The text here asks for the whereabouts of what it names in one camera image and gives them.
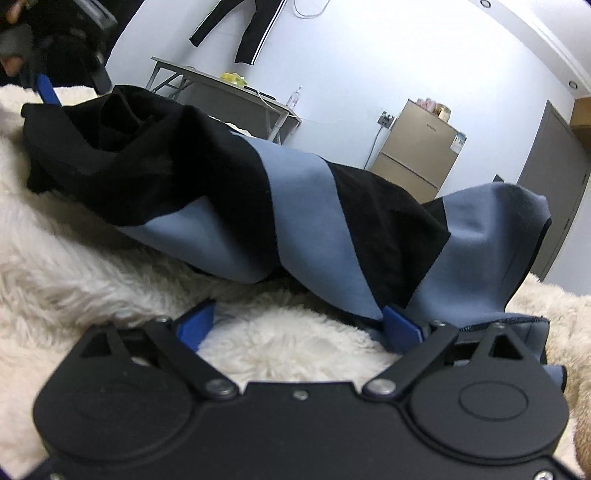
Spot black and blue garment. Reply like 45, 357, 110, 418
21, 86, 551, 359

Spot grey folding table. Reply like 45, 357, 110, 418
146, 57, 303, 144

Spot operator hand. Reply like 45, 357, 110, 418
1, 0, 33, 77

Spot cream fluffy blanket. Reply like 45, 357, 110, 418
0, 84, 591, 480

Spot yellow box on table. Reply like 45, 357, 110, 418
221, 72, 247, 88

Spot gold two-door fridge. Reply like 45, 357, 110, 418
370, 100, 467, 203

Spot items on fridge top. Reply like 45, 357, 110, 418
417, 98, 451, 123

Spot clear pump bottle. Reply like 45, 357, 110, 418
286, 86, 303, 110

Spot grey door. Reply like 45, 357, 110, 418
518, 102, 590, 279

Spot brown wooden cabinet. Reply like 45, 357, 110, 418
570, 97, 591, 151

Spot wall power socket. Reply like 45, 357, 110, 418
378, 111, 396, 129

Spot white cable on wall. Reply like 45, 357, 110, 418
291, 0, 333, 21

